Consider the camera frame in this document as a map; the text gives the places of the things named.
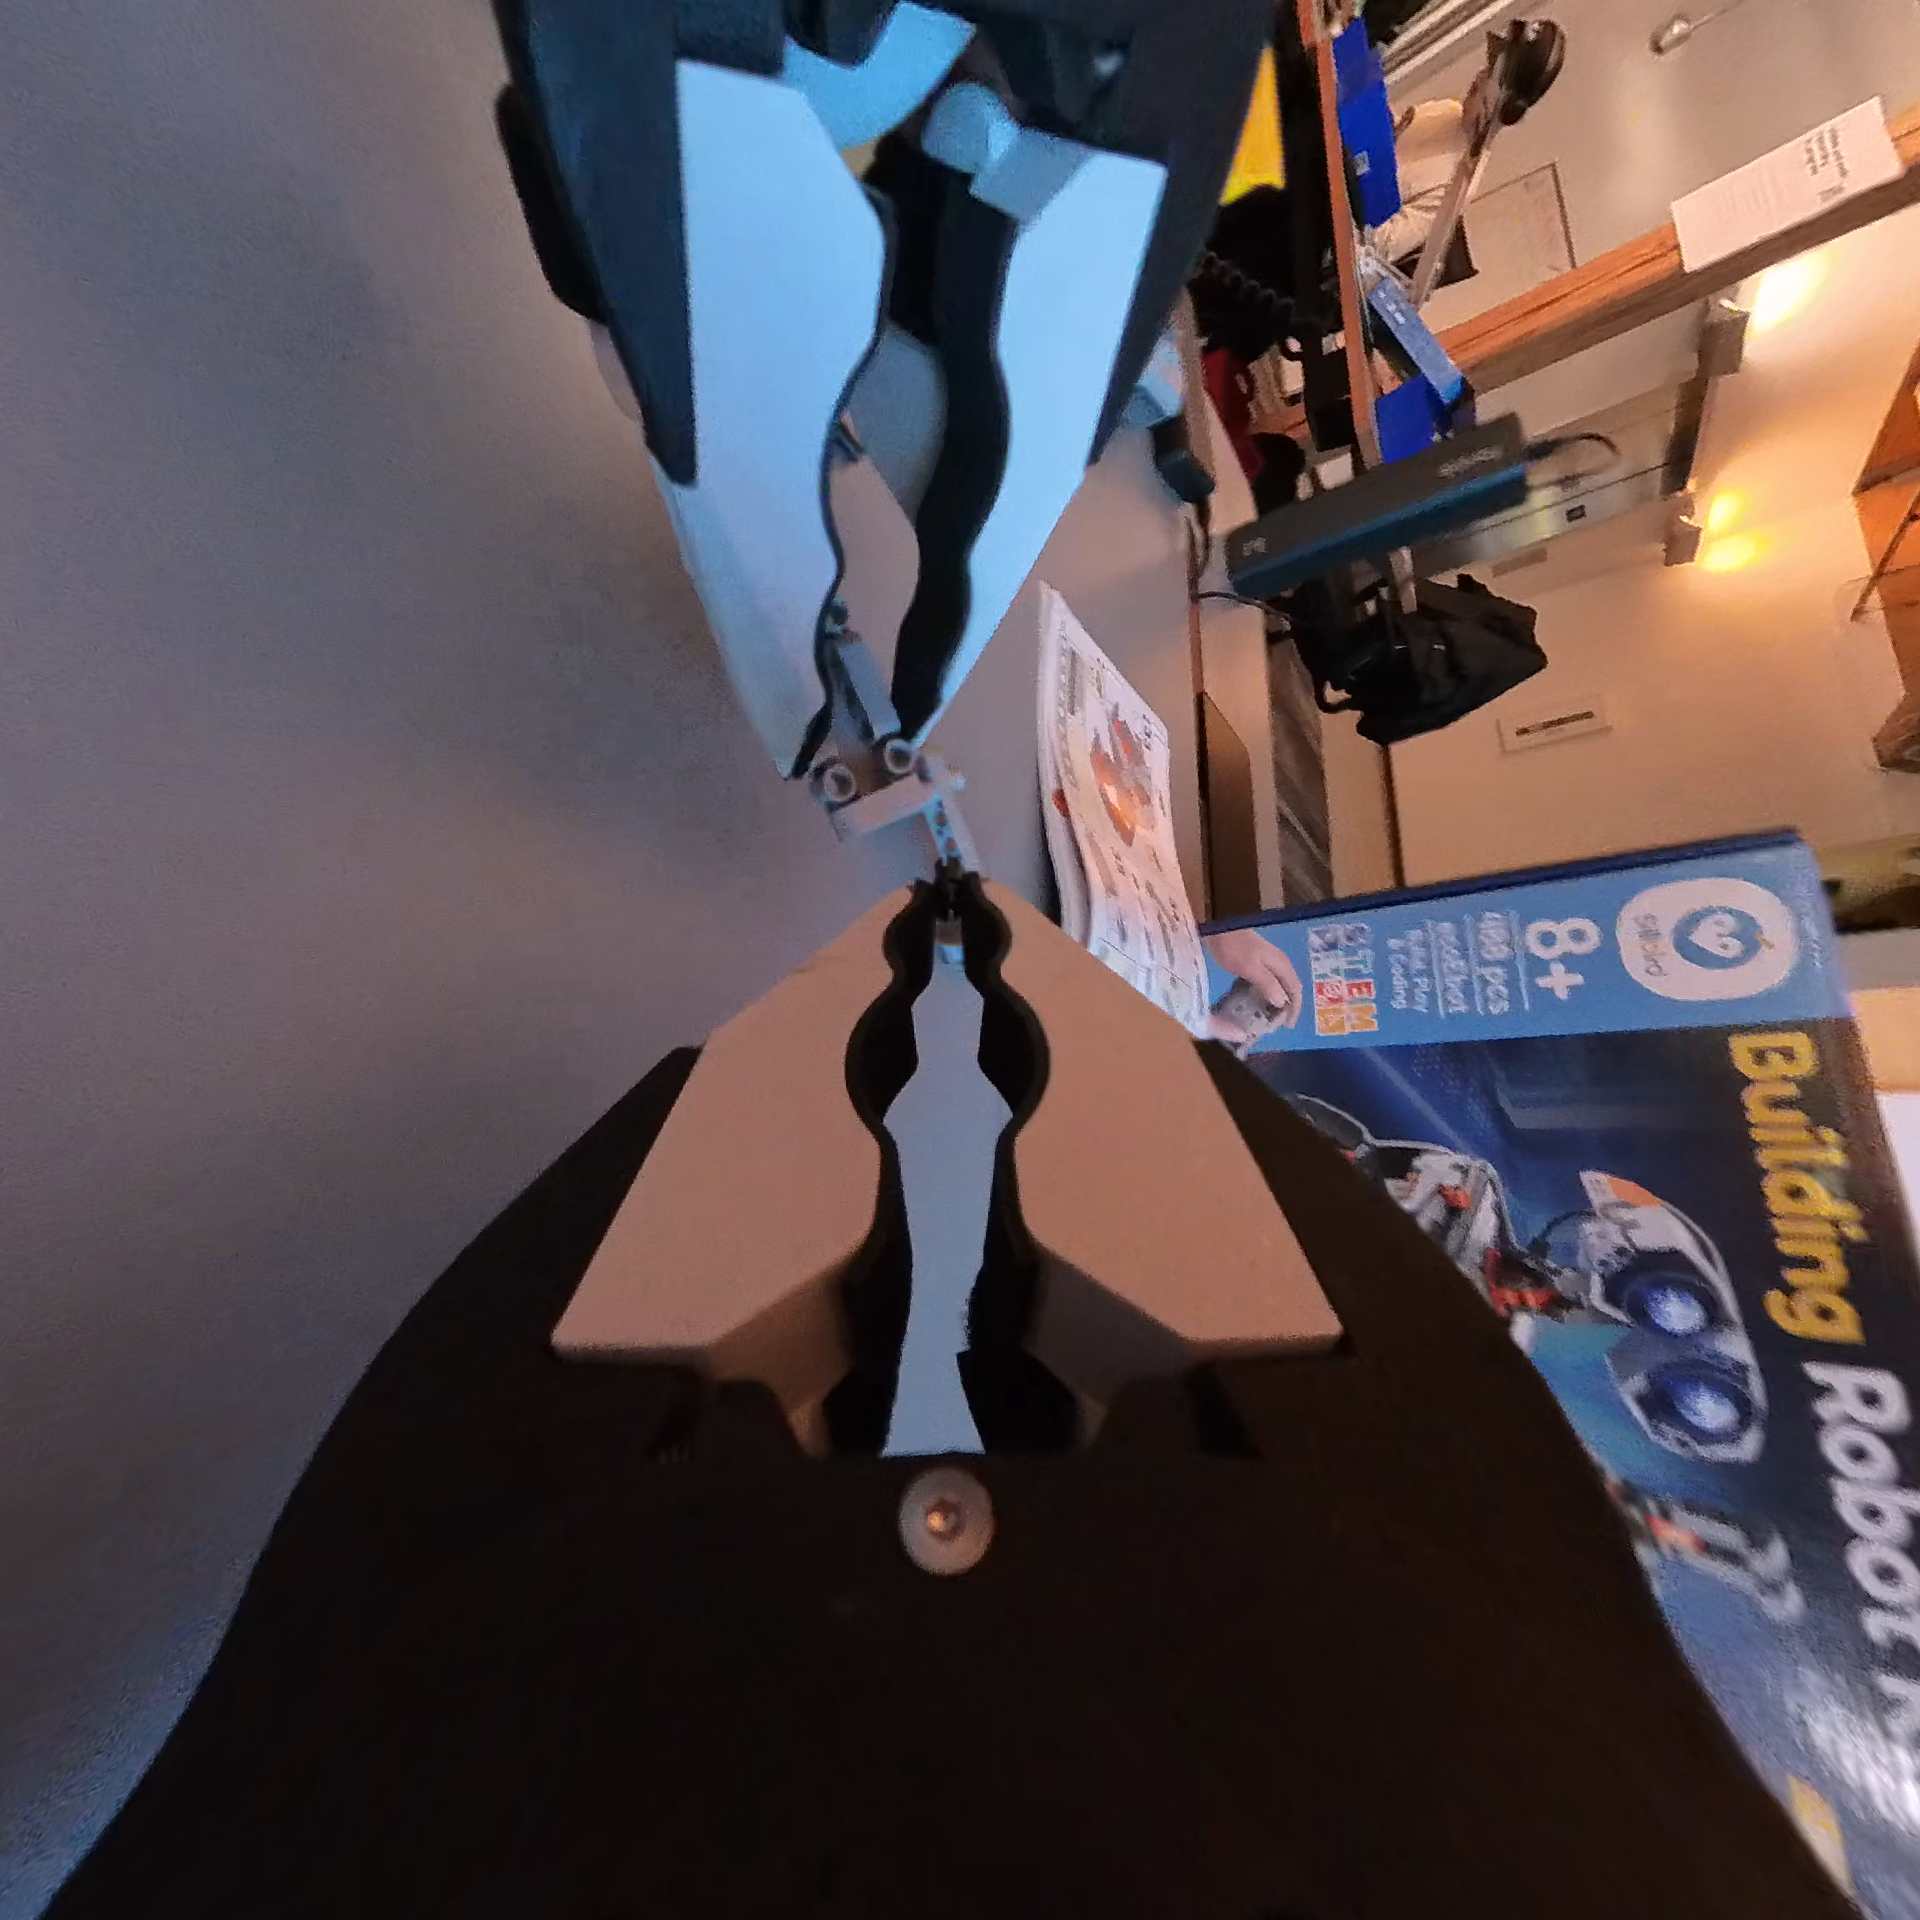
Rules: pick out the black bag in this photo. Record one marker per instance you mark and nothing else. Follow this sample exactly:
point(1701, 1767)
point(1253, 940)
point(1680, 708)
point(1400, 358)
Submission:
point(1440, 660)

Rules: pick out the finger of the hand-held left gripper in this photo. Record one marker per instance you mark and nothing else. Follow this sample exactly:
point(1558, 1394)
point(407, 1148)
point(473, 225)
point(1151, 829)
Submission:
point(1071, 330)
point(766, 303)

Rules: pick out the white paper sign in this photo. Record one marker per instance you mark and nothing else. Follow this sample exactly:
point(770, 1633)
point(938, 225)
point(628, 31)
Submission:
point(1785, 182)

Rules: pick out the black panel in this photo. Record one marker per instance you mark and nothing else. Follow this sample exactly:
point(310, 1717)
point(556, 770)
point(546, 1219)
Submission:
point(1229, 810)

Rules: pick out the grey toy block frame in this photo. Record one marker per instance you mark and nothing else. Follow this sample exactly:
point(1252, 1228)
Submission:
point(876, 806)

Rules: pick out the white wall label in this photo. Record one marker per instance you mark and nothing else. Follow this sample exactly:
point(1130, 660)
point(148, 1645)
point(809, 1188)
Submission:
point(1552, 731)

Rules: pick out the blue toy box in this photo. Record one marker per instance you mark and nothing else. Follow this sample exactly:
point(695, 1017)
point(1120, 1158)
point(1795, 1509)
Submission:
point(1575, 1142)

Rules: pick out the dark blue flat device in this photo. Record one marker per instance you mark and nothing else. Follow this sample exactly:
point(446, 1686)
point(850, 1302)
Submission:
point(1378, 511)

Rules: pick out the grey desk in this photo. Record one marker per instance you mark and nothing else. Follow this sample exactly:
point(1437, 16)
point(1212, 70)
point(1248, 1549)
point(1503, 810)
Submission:
point(302, 749)

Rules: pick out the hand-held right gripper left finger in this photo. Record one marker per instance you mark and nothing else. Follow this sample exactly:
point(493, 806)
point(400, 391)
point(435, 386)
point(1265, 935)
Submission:
point(735, 1188)

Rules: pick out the wooden shelf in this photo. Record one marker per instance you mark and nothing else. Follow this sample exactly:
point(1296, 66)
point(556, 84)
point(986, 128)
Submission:
point(1649, 279)

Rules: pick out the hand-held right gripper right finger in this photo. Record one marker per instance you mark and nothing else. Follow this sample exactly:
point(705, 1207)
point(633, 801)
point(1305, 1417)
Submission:
point(1154, 1170)

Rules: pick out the instruction booklet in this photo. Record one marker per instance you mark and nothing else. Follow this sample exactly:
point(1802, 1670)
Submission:
point(1112, 781)

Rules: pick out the black connector pin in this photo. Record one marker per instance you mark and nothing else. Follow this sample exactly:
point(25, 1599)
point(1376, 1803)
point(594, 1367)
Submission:
point(949, 892)

